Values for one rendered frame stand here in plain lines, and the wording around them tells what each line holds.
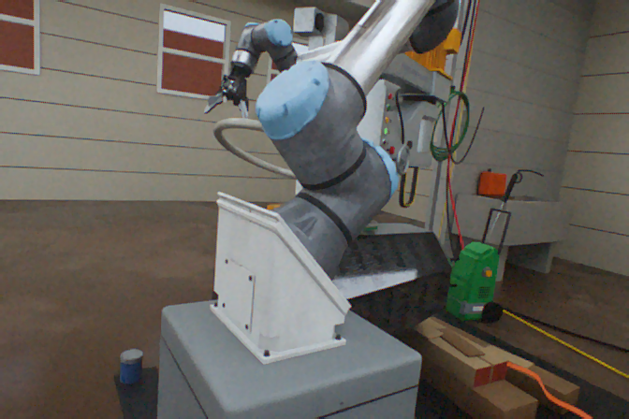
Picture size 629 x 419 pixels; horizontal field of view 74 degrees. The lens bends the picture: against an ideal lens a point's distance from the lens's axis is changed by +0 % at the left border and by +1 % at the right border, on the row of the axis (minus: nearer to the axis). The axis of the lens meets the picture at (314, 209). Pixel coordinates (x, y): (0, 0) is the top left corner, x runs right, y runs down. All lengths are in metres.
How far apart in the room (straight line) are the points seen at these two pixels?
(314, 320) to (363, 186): 0.27
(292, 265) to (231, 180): 7.64
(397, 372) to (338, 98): 0.50
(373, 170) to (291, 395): 0.43
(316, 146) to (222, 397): 0.43
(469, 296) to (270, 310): 2.82
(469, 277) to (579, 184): 3.57
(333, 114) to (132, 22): 7.32
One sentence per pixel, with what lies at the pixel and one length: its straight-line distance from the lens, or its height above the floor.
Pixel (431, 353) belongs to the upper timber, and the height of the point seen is 0.19.
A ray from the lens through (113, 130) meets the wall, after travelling 7.76.
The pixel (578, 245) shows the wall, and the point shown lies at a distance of 6.74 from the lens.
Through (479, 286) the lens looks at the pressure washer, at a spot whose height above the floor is 0.29.
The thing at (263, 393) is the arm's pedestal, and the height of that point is 0.85.
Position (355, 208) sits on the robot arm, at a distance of 0.81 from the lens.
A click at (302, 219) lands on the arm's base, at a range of 0.77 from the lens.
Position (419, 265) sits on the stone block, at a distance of 2.16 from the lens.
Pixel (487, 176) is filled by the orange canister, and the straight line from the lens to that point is 5.12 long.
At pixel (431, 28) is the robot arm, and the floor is 1.56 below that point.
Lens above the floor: 1.22
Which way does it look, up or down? 9 degrees down
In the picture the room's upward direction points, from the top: 5 degrees clockwise
